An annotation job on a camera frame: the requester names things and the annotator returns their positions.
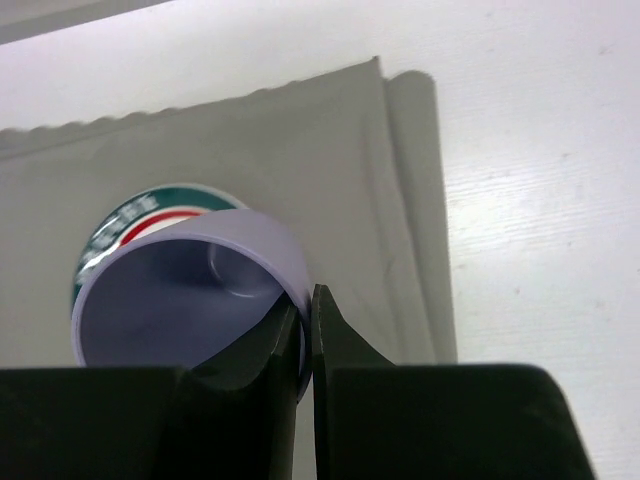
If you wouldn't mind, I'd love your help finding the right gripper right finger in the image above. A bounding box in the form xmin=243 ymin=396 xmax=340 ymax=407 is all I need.
xmin=311 ymin=285 xmax=595 ymax=479

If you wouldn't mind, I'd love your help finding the lilac plastic cup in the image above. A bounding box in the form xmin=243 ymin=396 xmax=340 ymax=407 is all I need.
xmin=71 ymin=208 xmax=311 ymax=395

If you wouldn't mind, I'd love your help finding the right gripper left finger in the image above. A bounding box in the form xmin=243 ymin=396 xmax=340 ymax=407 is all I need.
xmin=1 ymin=304 xmax=298 ymax=479

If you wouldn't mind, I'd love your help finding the grey cloth placemat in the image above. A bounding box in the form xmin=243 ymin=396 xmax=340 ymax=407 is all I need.
xmin=1 ymin=60 xmax=457 ymax=367

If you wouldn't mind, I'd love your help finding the white plate green red rim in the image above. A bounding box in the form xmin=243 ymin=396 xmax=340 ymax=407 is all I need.
xmin=71 ymin=183 xmax=246 ymax=303

